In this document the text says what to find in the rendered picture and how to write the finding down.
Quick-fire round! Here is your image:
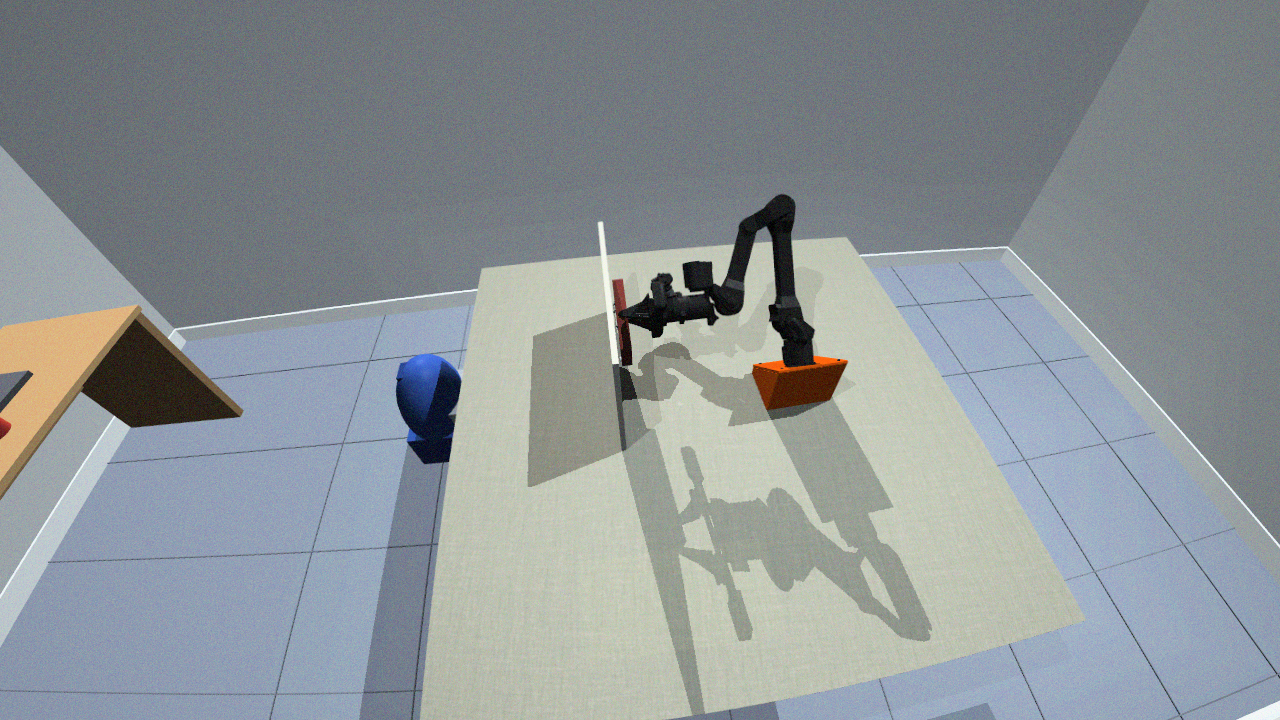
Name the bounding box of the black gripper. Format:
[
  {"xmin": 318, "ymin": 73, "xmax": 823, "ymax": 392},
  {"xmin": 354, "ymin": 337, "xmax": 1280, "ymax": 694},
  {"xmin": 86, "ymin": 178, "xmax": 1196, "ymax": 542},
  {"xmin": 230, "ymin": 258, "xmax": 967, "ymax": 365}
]
[{"xmin": 620, "ymin": 281, "xmax": 690, "ymax": 338}]

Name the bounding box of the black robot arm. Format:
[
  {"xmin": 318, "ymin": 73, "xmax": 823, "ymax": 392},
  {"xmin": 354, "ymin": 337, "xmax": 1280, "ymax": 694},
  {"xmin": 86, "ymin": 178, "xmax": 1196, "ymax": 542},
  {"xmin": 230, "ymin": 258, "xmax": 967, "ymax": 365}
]
[{"xmin": 684, "ymin": 193, "xmax": 817, "ymax": 366}]

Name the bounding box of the dark red picture frame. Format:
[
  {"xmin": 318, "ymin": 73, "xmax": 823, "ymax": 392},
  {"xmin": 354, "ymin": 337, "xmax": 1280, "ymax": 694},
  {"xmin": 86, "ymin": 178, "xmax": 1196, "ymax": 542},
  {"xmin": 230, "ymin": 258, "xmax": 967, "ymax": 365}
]
[{"xmin": 612, "ymin": 278, "xmax": 632, "ymax": 366}]

